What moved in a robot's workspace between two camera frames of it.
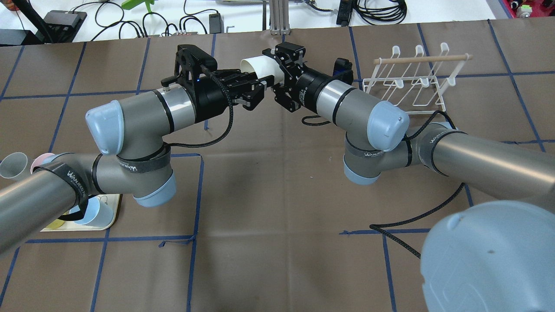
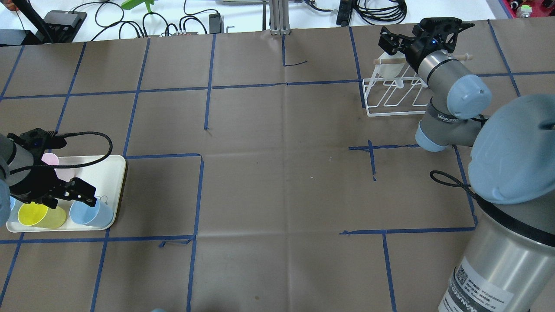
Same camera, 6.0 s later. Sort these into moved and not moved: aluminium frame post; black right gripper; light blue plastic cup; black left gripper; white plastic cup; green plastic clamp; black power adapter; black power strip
Moved: white plastic cup; black left gripper; black right gripper
Not moved: light blue plastic cup; green plastic clamp; aluminium frame post; black power strip; black power adapter
